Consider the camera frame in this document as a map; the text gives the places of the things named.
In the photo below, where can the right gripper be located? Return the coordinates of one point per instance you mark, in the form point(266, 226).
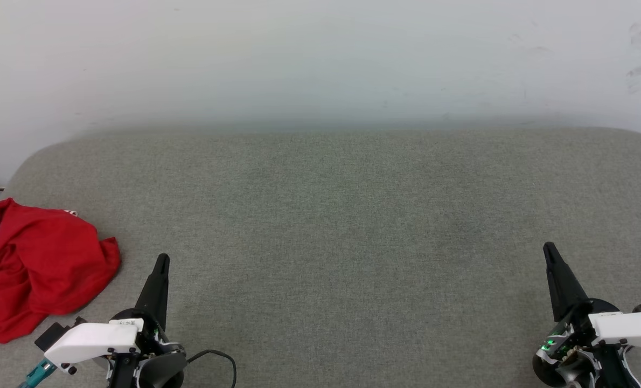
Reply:
point(617, 328)

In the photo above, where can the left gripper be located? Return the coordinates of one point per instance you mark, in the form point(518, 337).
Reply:
point(94, 339)

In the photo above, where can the red and white shirt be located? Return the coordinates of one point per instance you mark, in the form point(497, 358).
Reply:
point(40, 269)

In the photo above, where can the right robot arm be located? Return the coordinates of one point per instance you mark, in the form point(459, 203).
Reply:
point(584, 372)

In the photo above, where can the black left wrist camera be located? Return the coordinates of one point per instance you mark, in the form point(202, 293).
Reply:
point(56, 334)

